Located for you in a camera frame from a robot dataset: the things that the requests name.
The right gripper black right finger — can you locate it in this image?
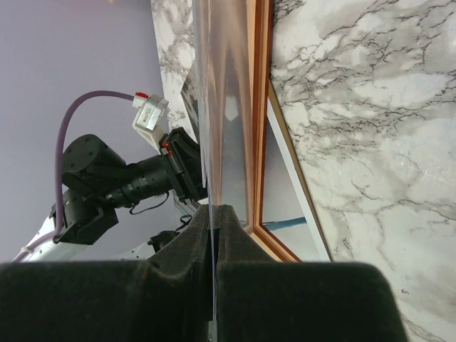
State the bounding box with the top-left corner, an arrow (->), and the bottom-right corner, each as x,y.
215,205 -> 407,341

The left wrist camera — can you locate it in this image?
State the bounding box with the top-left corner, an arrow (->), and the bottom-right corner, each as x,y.
132,92 -> 169,152

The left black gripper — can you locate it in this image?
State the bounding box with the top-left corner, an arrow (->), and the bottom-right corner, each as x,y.
106,128 -> 207,208

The orange wooden picture frame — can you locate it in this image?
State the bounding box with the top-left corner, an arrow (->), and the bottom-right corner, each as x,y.
246,1 -> 299,262

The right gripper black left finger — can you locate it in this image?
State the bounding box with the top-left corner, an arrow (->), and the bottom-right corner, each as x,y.
1,206 -> 212,341

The landscape photo print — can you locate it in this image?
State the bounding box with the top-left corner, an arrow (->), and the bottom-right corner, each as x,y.
181,70 -> 331,262

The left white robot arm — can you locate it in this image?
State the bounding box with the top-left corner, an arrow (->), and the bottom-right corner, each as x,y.
14,128 -> 207,262

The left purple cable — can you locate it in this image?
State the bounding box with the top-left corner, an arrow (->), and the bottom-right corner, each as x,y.
53,90 -> 138,239

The brown cardboard backing board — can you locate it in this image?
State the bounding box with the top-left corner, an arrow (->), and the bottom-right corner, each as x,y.
263,84 -> 333,262

